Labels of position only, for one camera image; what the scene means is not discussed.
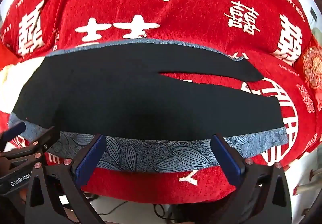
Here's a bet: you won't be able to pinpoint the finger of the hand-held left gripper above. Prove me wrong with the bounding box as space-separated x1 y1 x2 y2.
0 122 27 152
0 126 61 172

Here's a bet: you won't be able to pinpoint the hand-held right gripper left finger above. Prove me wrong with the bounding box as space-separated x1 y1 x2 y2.
25 134 107 224

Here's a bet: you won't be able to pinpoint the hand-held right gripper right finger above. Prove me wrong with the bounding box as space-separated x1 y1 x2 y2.
211 134 296 224

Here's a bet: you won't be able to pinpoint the black pants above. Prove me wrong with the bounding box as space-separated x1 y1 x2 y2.
9 43 283 137

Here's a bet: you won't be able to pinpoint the peach garment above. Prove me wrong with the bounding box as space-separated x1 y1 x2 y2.
0 56 46 114

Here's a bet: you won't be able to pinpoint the blue leaf-patterned cloth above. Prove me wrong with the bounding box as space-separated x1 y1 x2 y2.
7 38 290 173

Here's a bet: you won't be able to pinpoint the red pillow with gold pattern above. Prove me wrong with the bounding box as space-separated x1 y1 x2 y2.
293 35 322 114

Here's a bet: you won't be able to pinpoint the red printed blanket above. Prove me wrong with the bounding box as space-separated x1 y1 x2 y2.
0 0 319 203

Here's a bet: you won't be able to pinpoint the black cable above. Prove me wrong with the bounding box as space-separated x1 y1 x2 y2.
152 202 182 222

